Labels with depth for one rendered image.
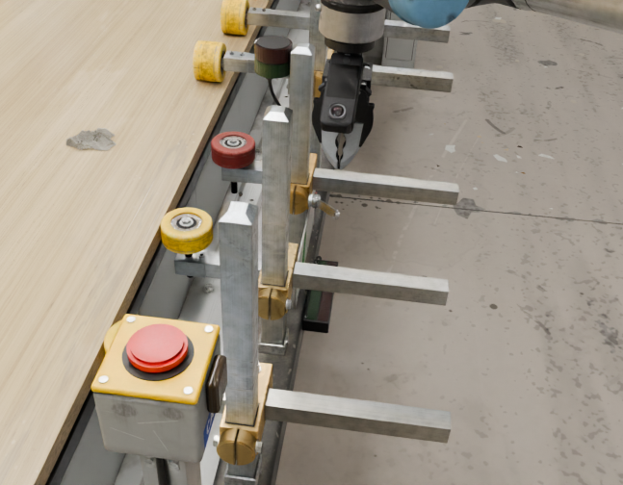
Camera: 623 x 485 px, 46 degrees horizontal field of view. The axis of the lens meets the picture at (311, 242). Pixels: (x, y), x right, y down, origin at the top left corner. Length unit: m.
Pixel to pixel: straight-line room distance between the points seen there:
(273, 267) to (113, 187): 0.32
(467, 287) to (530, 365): 0.36
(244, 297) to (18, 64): 1.03
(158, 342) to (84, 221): 0.69
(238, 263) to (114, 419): 0.29
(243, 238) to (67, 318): 0.35
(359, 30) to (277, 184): 0.23
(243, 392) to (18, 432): 0.26
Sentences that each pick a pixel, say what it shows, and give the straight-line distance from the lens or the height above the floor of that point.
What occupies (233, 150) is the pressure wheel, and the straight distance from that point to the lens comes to 1.31.
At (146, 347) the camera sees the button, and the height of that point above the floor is 1.23.
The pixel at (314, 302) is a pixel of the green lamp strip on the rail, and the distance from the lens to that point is 1.30.
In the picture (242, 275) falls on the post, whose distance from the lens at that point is 0.77.
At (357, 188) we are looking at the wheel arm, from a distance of 1.34.
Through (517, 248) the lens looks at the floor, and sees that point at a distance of 2.69.
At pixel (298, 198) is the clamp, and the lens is 1.28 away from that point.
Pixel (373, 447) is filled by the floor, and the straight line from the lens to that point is 1.98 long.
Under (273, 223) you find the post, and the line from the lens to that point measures 1.04.
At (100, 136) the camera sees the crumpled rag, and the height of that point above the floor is 0.92.
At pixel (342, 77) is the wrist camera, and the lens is 1.03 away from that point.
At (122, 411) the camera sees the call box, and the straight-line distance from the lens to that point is 0.51.
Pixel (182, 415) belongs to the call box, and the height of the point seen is 1.20.
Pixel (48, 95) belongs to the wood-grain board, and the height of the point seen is 0.90.
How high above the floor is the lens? 1.59
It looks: 38 degrees down
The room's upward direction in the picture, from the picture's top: 3 degrees clockwise
